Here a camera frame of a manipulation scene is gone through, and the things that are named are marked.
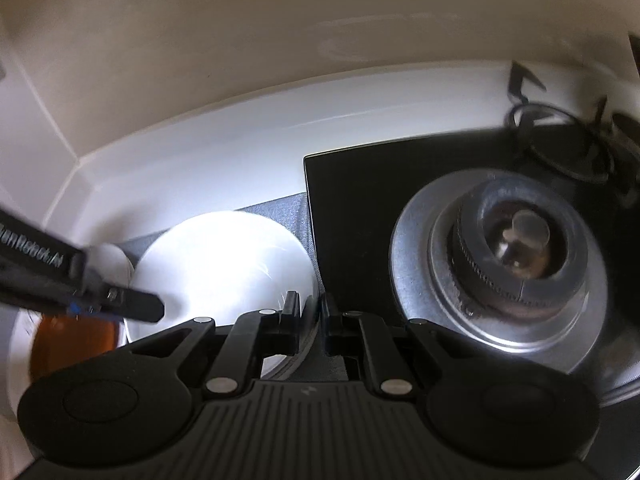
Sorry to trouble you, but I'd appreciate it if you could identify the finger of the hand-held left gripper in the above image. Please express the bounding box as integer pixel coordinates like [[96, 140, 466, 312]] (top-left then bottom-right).
[[67, 252, 166, 323]]

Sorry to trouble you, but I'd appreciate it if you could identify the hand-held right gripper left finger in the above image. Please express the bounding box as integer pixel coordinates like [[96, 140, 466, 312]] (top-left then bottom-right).
[[125, 291, 304, 393]]

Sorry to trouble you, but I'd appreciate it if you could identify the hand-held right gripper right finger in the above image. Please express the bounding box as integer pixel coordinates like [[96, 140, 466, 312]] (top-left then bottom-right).
[[322, 292, 493, 395]]

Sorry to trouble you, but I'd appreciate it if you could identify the brown round plate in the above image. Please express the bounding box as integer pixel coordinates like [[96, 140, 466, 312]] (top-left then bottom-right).
[[29, 310, 126, 386]]

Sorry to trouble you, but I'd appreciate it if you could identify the blue spiral bowl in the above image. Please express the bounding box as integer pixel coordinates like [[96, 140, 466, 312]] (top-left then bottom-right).
[[122, 211, 321, 381]]

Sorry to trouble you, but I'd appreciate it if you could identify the white square floral plate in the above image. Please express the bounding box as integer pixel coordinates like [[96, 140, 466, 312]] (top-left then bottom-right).
[[5, 305, 133, 411]]

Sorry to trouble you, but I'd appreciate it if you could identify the metal stove burner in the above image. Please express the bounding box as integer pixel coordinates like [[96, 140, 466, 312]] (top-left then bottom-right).
[[390, 170, 633, 406]]

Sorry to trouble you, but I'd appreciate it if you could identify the black glass gas stove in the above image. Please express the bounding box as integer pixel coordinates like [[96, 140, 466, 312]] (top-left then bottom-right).
[[303, 125, 640, 480]]

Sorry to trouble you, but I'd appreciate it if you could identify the black pot support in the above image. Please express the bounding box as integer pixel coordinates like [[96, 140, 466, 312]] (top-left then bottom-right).
[[505, 60, 640, 206]]

